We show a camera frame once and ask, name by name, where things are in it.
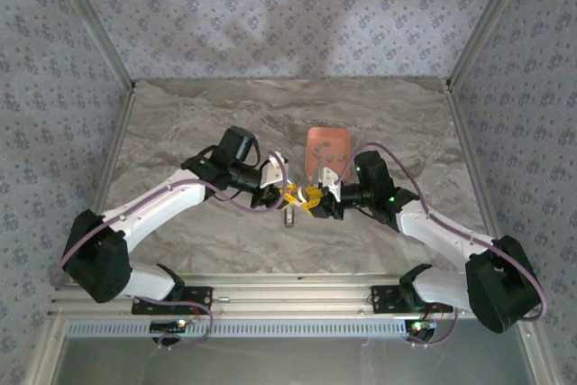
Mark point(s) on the pink plastic tray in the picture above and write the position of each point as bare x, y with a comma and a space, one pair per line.
336, 139

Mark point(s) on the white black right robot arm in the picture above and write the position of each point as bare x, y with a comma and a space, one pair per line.
433, 227

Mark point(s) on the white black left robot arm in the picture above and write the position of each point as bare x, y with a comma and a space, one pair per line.
153, 209

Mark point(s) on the grey metal sheet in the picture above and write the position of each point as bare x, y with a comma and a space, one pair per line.
293, 362

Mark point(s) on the aluminium mounting rail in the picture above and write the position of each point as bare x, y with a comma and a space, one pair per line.
293, 290

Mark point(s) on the aluminium table side rail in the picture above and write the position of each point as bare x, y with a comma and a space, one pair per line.
464, 150
118, 141

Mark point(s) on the short aluminium frame post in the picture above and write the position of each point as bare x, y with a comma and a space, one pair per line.
43, 353
538, 358

